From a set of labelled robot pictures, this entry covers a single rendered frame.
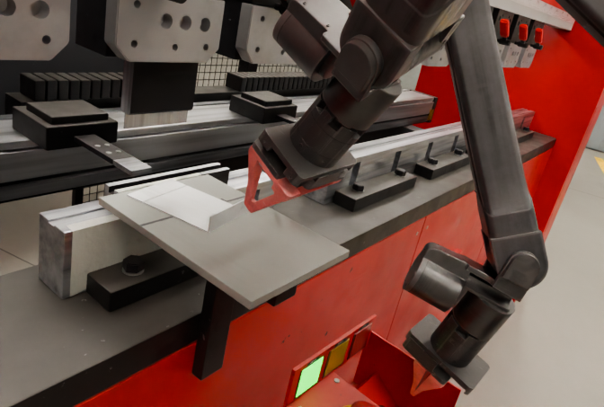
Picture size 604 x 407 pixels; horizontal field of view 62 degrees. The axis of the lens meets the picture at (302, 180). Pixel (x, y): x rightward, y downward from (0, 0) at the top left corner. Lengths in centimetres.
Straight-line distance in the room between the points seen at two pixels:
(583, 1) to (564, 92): 196
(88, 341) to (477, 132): 50
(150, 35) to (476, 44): 37
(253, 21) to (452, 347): 50
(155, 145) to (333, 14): 63
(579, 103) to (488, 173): 199
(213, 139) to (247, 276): 62
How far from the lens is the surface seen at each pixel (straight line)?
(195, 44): 65
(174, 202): 67
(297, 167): 48
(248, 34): 72
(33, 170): 91
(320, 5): 47
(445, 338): 69
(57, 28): 55
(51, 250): 69
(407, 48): 38
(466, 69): 63
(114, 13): 59
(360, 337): 81
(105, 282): 68
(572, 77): 261
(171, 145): 105
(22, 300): 71
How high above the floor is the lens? 129
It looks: 21 degrees down
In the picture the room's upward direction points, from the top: 12 degrees clockwise
